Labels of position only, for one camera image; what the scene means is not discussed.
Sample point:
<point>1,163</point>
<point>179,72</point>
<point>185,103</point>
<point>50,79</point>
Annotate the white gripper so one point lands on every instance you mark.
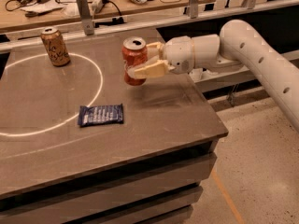
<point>177,54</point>

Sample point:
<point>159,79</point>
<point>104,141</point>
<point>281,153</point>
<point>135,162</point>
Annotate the red coke can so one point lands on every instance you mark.
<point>134,52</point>

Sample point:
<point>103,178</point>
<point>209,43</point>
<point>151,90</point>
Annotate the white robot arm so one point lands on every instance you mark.
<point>237,44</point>

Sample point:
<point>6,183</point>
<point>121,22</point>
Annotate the blue rxbar blueberry wrapper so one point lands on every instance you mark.
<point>100,115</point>

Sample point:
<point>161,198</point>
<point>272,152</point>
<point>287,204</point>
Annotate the brown lacroix can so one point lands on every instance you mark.
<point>55,46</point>

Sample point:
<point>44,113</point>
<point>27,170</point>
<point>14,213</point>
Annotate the clear sanitizer bottle left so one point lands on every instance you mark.
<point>196,74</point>

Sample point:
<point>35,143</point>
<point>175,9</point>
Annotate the clear sanitizer bottle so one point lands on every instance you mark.
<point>212,73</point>
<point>196,74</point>

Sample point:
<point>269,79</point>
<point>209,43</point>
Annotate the clear sanitizer bottle right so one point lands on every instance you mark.
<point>212,73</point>

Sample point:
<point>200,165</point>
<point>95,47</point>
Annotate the grey drawer cabinet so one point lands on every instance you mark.
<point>159,190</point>

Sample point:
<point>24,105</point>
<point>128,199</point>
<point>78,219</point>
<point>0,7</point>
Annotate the grey metal bracket left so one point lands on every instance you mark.
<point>85,16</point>

